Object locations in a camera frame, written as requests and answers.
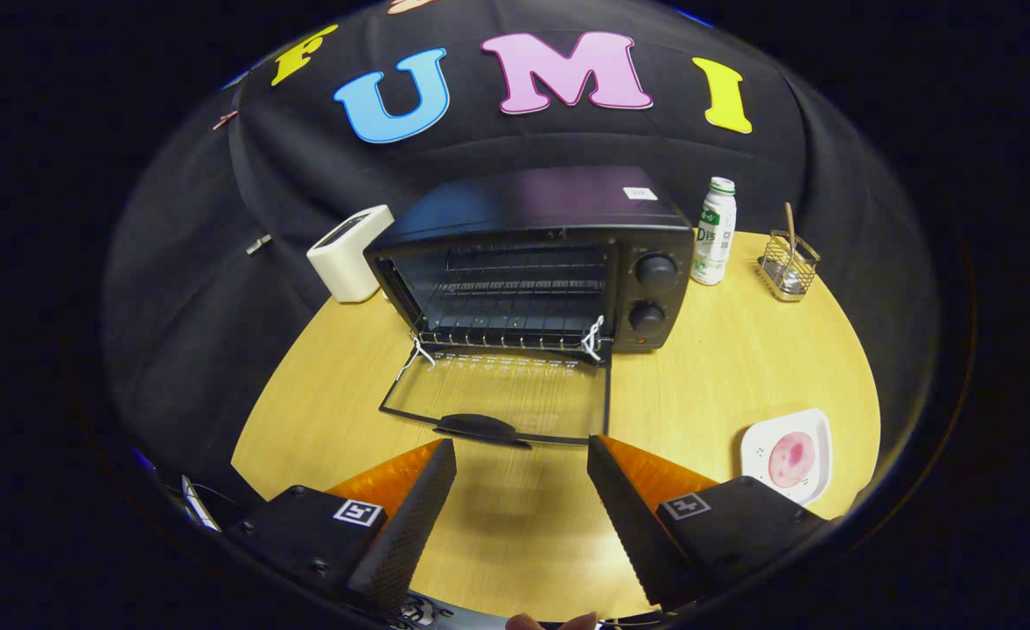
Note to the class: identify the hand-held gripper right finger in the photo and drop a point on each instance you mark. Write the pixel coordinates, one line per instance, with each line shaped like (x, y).
(633, 534)

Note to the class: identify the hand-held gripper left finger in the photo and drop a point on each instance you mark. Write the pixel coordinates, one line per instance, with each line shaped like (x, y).
(418, 525)

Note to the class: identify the white square dish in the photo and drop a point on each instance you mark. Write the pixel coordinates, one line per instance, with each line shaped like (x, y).
(755, 446)

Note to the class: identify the pink round ham slice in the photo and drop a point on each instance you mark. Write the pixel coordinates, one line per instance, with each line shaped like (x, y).
(793, 459)

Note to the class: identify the black toaster oven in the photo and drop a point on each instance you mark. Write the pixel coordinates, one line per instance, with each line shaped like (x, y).
(550, 201)

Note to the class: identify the white cube appliance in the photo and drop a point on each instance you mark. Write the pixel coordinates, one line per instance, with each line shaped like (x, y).
(348, 262)

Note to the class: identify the white bottle green label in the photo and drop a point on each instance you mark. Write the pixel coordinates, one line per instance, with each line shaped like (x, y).
(714, 245)

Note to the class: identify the white cloth clip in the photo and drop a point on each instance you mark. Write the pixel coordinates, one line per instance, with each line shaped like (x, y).
(259, 244)

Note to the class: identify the wooden stick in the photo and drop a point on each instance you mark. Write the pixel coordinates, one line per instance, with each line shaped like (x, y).
(790, 227)

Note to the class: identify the pink cloth clip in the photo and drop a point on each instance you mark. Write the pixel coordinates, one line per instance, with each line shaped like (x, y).
(224, 121)

